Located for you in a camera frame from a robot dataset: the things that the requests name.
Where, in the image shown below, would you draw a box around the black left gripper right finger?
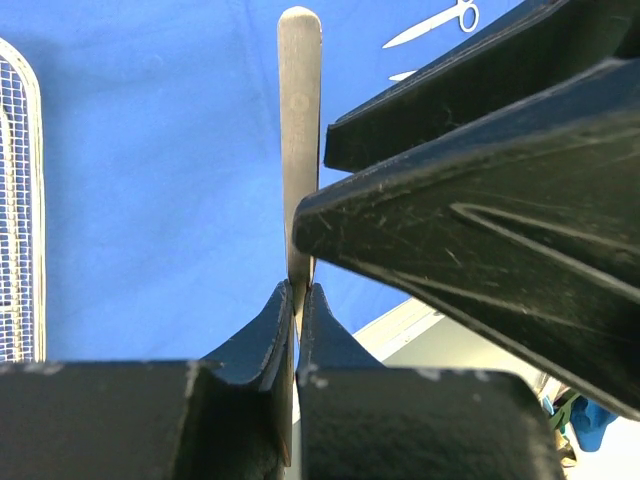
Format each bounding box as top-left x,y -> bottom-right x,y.
297,285 -> 563,479

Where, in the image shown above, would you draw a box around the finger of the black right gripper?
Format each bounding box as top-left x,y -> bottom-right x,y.
324,0 -> 639,172
293,59 -> 639,419

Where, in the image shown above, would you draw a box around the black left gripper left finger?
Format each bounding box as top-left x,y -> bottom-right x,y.
1,281 -> 293,479

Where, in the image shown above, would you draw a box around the steel surgical scissors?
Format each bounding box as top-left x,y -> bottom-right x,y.
382,0 -> 480,49

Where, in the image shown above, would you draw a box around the blue surgical wrap cloth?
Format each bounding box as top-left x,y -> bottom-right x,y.
0,0 -> 526,364

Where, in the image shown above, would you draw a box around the steel wire mesh tray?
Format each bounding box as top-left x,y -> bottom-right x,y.
1,40 -> 46,363

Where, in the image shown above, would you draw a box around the steel forceps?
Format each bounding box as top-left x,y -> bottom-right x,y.
277,6 -> 322,334

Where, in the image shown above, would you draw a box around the aluminium front frame rail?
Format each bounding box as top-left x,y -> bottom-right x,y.
354,298 -> 444,362

